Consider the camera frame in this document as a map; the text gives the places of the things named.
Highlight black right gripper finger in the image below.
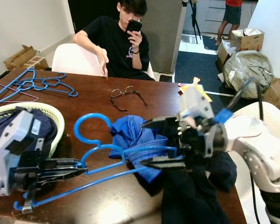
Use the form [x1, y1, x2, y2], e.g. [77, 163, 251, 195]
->
[141, 115, 183, 131]
[141, 156, 188, 170]

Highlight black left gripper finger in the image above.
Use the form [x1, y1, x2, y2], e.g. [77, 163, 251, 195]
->
[47, 167, 90, 182]
[47, 158, 87, 169]

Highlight blue shirt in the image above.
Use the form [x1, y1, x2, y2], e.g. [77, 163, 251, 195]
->
[110, 115, 178, 183]

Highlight blue plastic hanger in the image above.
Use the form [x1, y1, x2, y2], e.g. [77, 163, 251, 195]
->
[0, 67, 80, 104]
[14, 72, 68, 96]
[13, 113, 180, 214]

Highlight black garment with white print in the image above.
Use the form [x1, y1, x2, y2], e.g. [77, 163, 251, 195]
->
[147, 149, 238, 224]

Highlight navy knit garment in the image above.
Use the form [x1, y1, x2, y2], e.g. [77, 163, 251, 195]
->
[0, 106, 59, 154]

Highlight black smartphone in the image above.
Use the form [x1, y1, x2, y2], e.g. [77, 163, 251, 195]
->
[126, 20, 143, 33]

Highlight thin purple hanger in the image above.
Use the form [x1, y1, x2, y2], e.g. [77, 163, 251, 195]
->
[0, 82, 40, 103]

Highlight pale plastic laundry basket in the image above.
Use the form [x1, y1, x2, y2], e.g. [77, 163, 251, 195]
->
[0, 102, 66, 159]

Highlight yellow packet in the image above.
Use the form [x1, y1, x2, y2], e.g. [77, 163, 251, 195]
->
[179, 77, 213, 103]

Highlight black rimmed eyeglasses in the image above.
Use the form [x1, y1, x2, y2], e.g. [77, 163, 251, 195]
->
[110, 85, 147, 112]

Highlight grey green plastic bag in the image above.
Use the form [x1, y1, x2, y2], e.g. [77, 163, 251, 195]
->
[223, 50, 274, 99]

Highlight tilted open cardboard box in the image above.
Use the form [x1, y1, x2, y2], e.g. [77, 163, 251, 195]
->
[217, 40, 236, 66]

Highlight person in black shirt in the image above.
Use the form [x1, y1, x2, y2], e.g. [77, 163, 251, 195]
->
[74, 0, 154, 81]

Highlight plain cardboard box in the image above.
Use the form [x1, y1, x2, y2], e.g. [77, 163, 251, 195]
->
[264, 77, 280, 117]

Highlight black tripod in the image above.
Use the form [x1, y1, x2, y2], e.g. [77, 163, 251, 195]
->
[188, 0, 203, 40]

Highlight cardboard box with paper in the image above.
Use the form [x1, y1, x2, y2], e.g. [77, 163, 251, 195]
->
[231, 28, 266, 52]

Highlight small open cardboard box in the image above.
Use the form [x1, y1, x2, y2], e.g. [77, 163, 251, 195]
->
[4, 45, 49, 71]

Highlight person in red shirt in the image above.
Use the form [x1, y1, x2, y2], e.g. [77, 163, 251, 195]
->
[217, 0, 244, 46]

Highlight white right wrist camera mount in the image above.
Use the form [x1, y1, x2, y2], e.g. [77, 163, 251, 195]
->
[179, 85, 219, 135]

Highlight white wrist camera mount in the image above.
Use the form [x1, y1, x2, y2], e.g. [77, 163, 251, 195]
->
[0, 110, 47, 196]
[179, 85, 219, 135]

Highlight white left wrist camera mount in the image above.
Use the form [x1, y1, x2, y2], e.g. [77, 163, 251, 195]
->
[0, 110, 47, 196]

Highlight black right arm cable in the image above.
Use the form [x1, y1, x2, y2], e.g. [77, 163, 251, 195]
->
[217, 77, 266, 124]

